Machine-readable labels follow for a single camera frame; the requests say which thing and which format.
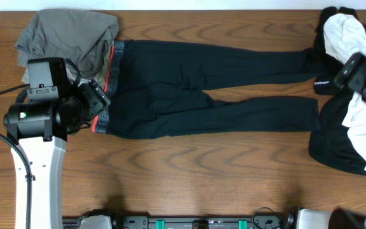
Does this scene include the small black looped cable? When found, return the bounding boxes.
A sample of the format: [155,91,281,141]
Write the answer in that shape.
[252,206,282,229]

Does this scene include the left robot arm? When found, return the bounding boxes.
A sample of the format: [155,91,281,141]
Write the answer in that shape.
[4,80,114,228]

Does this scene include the black leggings with red waistband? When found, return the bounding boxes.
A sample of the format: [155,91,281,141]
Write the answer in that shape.
[92,40,325,139]

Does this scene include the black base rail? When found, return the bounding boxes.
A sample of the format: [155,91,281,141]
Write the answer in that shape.
[63,214,296,229]

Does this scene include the black and white shirt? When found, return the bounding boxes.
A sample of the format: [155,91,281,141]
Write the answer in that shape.
[309,6,366,176]

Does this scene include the folded grey-brown trousers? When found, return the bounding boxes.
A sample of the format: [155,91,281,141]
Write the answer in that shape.
[15,9,119,80]

